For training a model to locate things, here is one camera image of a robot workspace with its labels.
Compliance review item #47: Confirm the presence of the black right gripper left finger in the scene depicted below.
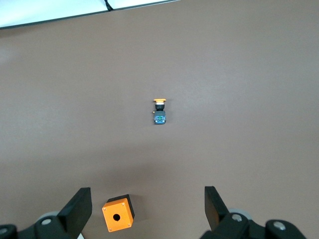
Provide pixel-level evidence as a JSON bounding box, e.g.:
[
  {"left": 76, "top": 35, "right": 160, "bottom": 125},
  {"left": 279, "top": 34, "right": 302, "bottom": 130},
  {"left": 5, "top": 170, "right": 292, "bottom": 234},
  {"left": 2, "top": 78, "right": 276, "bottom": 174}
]
[{"left": 0, "top": 187, "right": 93, "bottom": 239}]

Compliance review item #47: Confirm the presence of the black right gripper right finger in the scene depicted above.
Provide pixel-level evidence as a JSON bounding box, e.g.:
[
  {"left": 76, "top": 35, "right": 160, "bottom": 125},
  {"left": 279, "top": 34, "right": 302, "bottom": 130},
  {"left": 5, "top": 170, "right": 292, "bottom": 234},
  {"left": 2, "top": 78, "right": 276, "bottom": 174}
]
[{"left": 199, "top": 185, "right": 309, "bottom": 239}]

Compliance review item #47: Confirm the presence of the orange mushroom push button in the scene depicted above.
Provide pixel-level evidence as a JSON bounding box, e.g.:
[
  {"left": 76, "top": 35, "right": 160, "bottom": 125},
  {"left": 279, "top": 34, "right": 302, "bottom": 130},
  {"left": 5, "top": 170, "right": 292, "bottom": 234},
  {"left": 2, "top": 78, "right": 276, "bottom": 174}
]
[{"left": 151, "top": 98, "right": 168, "bottom": 126}]

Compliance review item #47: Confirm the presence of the brown table mat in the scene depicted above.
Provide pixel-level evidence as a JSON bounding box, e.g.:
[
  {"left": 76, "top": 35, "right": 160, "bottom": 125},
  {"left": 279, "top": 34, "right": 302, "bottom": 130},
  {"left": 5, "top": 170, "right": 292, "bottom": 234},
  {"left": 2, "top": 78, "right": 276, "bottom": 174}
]
[{"left": 0, "top": 0, "right": 319, "bottom": 239}]

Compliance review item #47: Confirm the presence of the orange button enclosure box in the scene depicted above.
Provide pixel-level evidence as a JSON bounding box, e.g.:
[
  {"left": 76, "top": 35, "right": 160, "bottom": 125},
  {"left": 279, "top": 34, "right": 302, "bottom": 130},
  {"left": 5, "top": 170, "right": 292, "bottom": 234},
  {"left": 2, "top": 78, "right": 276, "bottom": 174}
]
[{"left": 101, "top": 194, "right": 136, "bottom": 234}]

